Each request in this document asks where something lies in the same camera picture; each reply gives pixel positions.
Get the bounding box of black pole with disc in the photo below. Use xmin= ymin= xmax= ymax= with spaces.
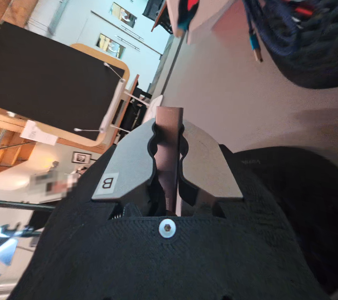
xmin=0 ymin=200 xmax=56 ymax=212

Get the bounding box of blue braided usb cable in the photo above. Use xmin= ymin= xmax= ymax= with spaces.
xmin=175 ymin=0 xmax=320 ymax=63

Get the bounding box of white acrylic board stand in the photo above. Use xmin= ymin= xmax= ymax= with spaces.
xmin=73 ymin=62 xmax=164 ymax=134

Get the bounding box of black display board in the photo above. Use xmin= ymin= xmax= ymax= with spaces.
xmin=0 ymin=21 xmax=130 ymax=147

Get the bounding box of black office chair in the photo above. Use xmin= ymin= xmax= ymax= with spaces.
xmin=143 ymin=0 xmax=163 ymax=22

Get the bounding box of black mesh cable bag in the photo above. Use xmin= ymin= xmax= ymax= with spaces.
xmin=242 ymin=0 xmax=338 ymax=90

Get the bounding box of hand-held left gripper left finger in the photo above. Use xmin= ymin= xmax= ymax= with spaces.
xmin=91 ymin=118 xmax=159 ymax=217

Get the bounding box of led light panel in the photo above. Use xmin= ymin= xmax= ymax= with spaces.
xmin=0 ymin=238 xmax=19 ymax=266

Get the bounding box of dark grey usb hub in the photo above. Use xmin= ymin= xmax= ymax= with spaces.
xmin=154 ymin=106 xmax=184 ymax=216

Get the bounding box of black white marker sign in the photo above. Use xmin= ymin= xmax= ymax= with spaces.
xmin=72 ymin=151 xmax=91 ymax=164

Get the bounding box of white paper sign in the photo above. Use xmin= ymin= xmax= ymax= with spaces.
xmin=20 ymin=120 xmax=58 ymax=146

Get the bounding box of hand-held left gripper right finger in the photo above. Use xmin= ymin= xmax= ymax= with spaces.
xmin=178 ymin=120 xmax=244 ymax=207

